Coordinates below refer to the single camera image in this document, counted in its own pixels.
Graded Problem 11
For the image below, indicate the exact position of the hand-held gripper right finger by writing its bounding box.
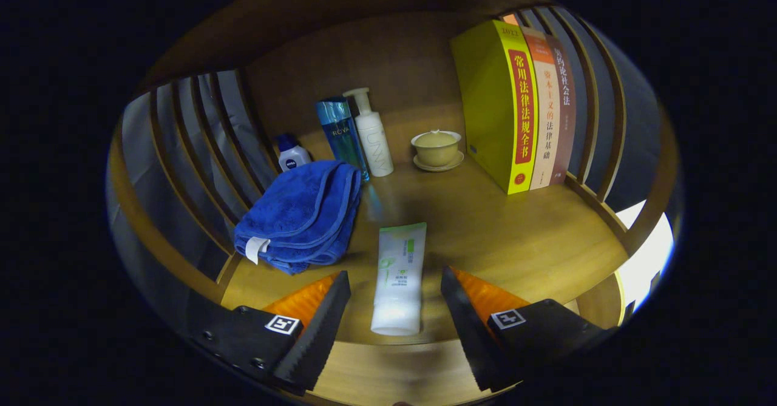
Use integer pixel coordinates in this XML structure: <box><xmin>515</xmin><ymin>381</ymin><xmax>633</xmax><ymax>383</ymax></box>
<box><xmin>441</xmin><ymin>266</ymin><xmax>617</xmax><ymax>393</ymax></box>

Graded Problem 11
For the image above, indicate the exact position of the wooden countertop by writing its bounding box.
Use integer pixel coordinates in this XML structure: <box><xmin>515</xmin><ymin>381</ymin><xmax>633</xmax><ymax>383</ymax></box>
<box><xmin>220</xmin><ymin>112</ymin><xmax>629</xmax><ymax>346</ymax></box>

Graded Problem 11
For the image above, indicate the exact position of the tall blue bottle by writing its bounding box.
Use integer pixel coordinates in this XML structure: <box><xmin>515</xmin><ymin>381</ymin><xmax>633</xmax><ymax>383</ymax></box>
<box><xmin>314</xmin><ymin>96</ymin><xmax>370</xmax><ymax>182</ymax></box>

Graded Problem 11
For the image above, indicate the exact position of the thick yellow book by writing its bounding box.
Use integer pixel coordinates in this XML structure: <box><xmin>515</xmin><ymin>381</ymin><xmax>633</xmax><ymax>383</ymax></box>
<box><xmin>450</xmin><ymin>20</ymin><xmax>540</xmax><ymax>195</ymax></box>

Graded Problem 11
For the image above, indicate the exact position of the white pump bottle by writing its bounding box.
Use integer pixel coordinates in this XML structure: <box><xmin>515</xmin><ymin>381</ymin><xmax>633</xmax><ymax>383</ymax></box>
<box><xmin>343</xmin><ymin>87</ymin><xmax>395</xmax><ymax>178</ymax></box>

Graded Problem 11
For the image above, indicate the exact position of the wooden cabinet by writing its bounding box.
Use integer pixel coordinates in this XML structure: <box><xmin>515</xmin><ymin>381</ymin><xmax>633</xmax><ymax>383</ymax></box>
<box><xmin>106</xmin><ymin>0</ymin><xmax>684</xmax><ymax>406</ymax></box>

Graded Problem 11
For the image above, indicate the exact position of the small white blue-capped bottle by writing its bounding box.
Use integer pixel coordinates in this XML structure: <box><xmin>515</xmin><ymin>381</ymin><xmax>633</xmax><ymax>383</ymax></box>
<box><xmin>276</xmin><ymin>133</ymin><xmax>313</xmax><ymax>172</ymax></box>

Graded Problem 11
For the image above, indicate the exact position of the white and green tube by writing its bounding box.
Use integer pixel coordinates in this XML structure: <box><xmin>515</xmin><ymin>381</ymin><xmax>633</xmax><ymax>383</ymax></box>
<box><xmin>370</xmin><ymin>222</ymin><xmax>427</xmax><ymax>336</ymax></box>

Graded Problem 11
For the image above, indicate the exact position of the orange and cream book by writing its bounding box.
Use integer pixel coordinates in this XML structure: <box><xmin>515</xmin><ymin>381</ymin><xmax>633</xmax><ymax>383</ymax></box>
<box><xmin>521</xmin><ymin>27</ymin><xmax>562</xmax><ymax>191</ymax></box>

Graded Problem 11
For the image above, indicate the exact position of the blue folded towel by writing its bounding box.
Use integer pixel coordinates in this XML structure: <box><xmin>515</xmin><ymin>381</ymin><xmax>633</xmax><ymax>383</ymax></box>
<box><xmin>234</xmin><ymin>160</ymin><xmax>363</xmax><ymax>275</ymax></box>

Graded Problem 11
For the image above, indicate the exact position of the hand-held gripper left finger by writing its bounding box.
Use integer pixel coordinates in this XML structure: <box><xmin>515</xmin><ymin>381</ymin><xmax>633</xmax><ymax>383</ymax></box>
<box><xmin>188</xmin><ymin>271</ymin><xmax>352</xmax><ymax>394</ymax></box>

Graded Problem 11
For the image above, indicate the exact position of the yellow lidded teacup with saucer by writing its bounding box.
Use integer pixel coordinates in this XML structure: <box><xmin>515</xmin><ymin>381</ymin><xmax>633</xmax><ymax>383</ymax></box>
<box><xmin>410</xmin><ymin>129</ymin><xmax>465</xmax><ymax>172</ymax></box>

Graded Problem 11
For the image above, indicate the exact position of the brown book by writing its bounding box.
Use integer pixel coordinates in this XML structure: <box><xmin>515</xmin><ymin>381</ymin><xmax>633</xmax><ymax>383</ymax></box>
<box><xmin>545</xmin><ymin>35</ymin><xmax>577</xmax><ymax>185</ymax></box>

